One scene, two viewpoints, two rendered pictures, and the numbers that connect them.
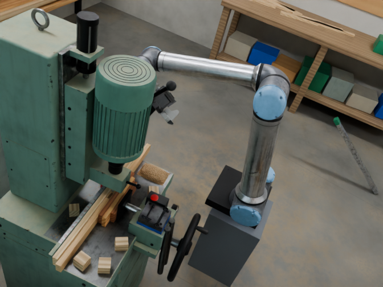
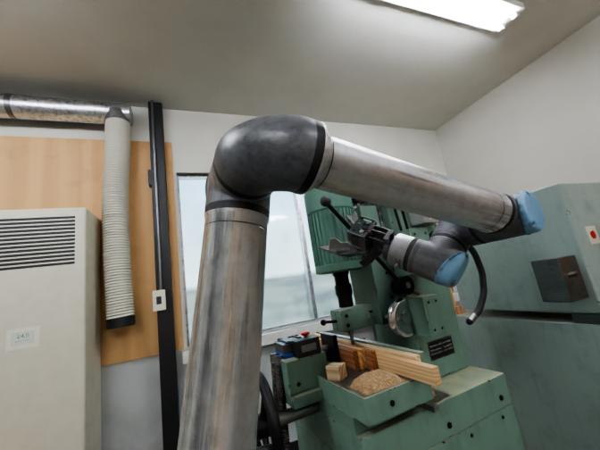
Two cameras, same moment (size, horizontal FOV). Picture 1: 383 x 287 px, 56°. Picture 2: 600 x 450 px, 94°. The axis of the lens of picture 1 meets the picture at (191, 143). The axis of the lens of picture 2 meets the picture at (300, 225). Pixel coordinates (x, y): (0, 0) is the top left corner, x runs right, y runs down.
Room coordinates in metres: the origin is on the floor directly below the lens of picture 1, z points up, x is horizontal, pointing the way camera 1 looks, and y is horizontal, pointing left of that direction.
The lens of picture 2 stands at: (1.65, -0.44, 1.18)
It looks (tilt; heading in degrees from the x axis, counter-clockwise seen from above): 12 degrees up; 145
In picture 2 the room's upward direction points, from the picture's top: 9 degrees counter-clockwise
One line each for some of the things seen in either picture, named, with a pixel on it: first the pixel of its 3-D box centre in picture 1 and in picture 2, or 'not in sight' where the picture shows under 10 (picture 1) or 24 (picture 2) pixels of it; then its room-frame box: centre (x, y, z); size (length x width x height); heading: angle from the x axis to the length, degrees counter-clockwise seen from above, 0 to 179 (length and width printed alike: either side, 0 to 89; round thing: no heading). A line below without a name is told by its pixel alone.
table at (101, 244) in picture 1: (130, 220); (324, 375); (0.83, 0.14, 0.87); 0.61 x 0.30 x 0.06; 171
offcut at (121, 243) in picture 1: (121, 244); not in sight; (0.70, 0.13, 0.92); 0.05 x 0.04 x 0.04; 113
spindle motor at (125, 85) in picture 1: (122, 111); (332, 229); (0.89, 0.24, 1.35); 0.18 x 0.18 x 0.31
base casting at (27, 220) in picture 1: (84, 208); (392, 395); (0.91, 0.36, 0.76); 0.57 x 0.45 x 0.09; 81
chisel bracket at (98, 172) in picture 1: (109, 175); (354, 319); (0.89, 0.26, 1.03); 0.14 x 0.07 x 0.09; 81
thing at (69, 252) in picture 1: (111, 196); (354, 353); (0.88, 0.24, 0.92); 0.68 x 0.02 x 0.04; 171
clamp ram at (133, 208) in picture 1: (131, 208); (322, 349); (0.83, 0.15, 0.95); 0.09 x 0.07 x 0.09; 171
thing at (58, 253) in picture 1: (102, 199); (353, 348); (0.85, 0.27, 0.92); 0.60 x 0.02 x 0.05; 171
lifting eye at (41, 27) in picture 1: (40, 19); not in sight; (0.93, 0.53, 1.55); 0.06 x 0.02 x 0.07; 81
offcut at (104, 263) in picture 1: (104, 265); not in sight; (0.60, 0.16, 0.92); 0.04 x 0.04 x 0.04; 17
